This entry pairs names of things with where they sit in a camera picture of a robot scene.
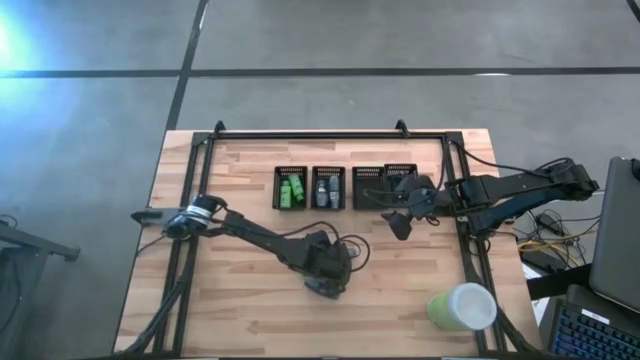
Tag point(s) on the green cup with white lid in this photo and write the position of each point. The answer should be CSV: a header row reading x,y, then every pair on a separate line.
x,y
470,306

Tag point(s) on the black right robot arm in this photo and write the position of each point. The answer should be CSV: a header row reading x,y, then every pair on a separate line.
x,y
525,185

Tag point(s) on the black power adapter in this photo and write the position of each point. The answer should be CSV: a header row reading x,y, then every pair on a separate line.
x,y
549,223

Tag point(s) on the green travel bottle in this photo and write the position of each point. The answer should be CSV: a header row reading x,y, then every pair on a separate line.
x,y
297,187
285,196

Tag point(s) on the black flat bar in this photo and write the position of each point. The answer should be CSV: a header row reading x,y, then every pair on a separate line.
x,y
557,282

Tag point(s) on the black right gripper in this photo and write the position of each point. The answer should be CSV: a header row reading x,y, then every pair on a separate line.
x,y
422,200

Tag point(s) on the black slatted plastic basket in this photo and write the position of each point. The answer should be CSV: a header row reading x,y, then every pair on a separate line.
x,y
327,171
400,167
290,171
360,202

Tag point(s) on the grey mounting bracket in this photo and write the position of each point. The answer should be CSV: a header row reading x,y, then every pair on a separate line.
x,y
147,216

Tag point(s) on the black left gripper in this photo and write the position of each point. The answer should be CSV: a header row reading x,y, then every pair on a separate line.
x,y
325,260

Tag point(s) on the black aluminium rig frame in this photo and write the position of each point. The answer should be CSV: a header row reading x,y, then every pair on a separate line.
x,y
325,135

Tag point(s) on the black metal stand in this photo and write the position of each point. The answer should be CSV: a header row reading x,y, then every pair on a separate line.
x,y
45,247

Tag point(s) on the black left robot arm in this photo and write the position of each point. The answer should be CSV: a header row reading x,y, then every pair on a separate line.
x,y
250,232

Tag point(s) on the black backlit keyboard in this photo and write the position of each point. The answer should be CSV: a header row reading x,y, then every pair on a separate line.
x,y
595,335

